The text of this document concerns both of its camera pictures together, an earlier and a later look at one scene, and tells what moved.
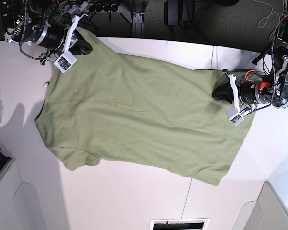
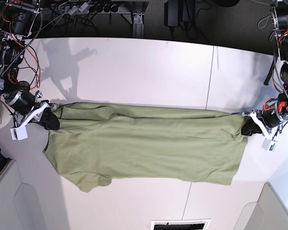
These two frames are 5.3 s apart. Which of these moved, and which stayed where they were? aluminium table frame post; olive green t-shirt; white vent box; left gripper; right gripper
Moved: right gripper; olive green t-shirt; left gripper
Stayed: white vent box; aluminium table frame post
